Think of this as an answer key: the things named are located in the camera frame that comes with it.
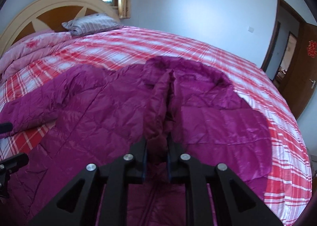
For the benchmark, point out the white wall switch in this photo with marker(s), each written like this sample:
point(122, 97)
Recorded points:
point(251, 29)

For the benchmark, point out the brown door frame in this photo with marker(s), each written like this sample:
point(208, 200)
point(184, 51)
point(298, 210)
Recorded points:
point(285, 34)

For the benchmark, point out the red double happiness sticker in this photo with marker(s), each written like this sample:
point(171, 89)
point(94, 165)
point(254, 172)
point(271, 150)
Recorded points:
point(311, 49)

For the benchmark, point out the magenta quilted down jacket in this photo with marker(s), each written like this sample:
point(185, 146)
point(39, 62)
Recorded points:
point(99, 114)

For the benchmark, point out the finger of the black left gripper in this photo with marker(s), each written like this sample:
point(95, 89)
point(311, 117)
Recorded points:
point(8, 167)
point(6, 127)

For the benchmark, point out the pink floral folded quilt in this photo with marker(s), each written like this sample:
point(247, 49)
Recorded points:
point(30, 50)

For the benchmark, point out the silver door handle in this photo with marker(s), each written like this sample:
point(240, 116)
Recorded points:
point(313, 83)

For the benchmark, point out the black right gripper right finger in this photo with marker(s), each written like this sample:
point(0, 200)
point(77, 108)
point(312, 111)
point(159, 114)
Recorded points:
point(215, 195)

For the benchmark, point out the cream wooden headboard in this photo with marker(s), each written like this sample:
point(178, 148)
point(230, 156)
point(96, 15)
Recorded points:
point(49, 14)

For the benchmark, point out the grey striped pillow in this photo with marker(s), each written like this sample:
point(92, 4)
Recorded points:
point(91, 24)

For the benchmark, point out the brown wooden door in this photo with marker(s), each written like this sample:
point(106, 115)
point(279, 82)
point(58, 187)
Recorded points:
point(296, 88)

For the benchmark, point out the red white plaid bedsheet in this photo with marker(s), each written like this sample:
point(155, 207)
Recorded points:
point(290, 183)

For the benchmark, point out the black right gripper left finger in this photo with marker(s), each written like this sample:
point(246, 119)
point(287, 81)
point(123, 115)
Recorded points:
point(98, 195)

